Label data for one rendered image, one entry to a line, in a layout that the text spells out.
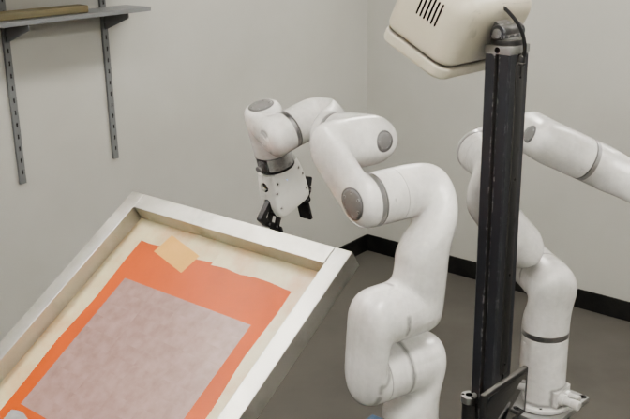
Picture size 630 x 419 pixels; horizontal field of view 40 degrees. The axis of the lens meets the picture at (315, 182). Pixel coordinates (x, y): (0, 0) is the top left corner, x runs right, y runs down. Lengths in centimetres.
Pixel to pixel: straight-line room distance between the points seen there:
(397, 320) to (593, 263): 368
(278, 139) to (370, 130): 26
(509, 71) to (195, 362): 72
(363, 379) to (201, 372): 29
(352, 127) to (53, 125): 258
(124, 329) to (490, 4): 87
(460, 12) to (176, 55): 293
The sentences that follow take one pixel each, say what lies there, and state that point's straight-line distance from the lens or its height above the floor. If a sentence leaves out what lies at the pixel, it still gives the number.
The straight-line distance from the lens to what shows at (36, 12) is 358.
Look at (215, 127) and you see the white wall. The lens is 445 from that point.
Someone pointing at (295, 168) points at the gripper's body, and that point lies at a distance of 175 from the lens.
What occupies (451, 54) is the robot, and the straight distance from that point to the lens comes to 143.
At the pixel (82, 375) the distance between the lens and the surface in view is 165.
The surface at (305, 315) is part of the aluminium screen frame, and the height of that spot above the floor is 148.
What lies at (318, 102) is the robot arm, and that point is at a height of 178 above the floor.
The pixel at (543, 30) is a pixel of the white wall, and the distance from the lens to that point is 480.
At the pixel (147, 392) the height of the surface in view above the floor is 134.
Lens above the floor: 211
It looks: 17 degrees down
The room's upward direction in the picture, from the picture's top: 1 degrees counter-clockwise
